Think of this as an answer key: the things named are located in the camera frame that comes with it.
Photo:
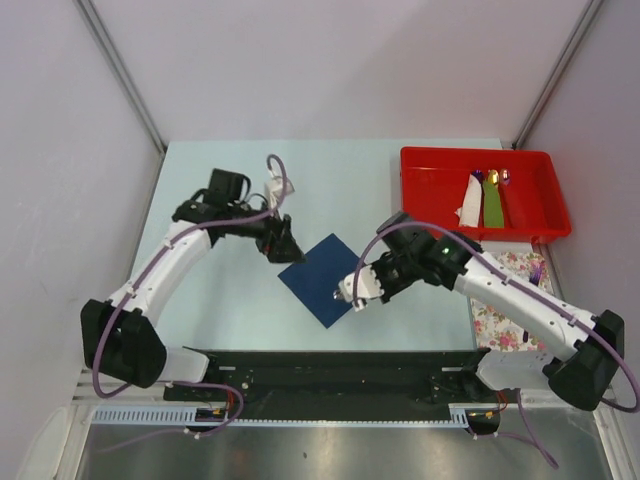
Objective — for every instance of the left aluminium frame post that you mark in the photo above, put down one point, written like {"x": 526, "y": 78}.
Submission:
{"x": 116, "y": 63}

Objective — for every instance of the aluminium frame post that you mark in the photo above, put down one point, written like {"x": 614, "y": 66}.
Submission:
{"x": 571, "y": 48}
{"x": 116, "y": 63}

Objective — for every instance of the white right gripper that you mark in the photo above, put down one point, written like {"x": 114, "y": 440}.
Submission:
{"x": 375, "y": 289}

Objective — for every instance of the dark blue paper napkin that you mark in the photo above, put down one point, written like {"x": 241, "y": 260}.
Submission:
{"x": 313, "y": 282}

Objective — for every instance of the red plastic bin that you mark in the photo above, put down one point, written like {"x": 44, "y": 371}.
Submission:
{"x": 434, "y": 180}

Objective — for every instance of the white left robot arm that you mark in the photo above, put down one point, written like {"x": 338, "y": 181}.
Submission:
{"x": 119, "y": 334}

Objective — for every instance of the right aluminium frame post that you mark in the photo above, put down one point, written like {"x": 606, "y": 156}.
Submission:
{"x": 571, "y": 48}

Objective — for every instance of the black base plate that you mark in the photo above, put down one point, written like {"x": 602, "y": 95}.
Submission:
{"x": 345, "y": 386}

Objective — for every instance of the green napkin roll with spoon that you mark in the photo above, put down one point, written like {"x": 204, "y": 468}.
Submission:
{"x": 493, "y": 215}

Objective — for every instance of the white napkin roll with utensil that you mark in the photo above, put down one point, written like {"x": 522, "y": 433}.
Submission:
{"x": 469, "y": 212}

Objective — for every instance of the purple iridescent fork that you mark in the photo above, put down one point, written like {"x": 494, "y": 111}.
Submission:
{"x": 535, "y": 279}

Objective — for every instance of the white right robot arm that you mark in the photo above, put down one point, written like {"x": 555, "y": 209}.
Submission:
{"x": 583, "y": 351}

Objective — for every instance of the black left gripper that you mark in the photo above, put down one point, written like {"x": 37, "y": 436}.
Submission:
{"x": 278, "y": 244}

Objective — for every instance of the floral cloth mat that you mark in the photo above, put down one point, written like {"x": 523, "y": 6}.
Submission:
{"x": 492, "y": 328}

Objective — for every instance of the red napkin roll with spoon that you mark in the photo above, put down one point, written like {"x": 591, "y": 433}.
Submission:
{"x": 511, "y": 199}

